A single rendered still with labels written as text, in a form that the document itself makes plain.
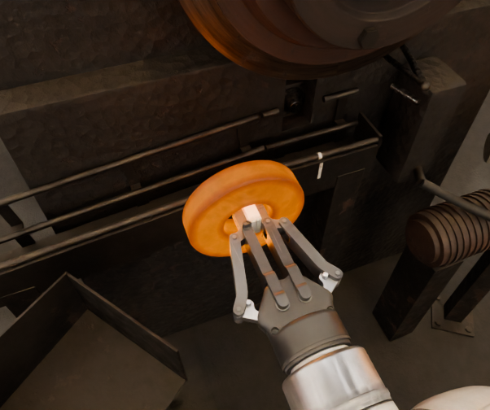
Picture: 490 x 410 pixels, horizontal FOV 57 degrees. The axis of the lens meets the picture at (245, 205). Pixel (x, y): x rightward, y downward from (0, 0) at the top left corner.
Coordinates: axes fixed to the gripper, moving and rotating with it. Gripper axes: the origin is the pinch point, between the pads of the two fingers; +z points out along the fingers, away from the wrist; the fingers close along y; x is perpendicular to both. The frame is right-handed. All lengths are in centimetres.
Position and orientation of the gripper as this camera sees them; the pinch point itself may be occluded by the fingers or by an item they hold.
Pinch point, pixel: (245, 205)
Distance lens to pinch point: 55.2
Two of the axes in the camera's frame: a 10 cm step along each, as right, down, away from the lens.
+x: 0.2, -5.8, -8.1
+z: -3.6, -7.6, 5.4
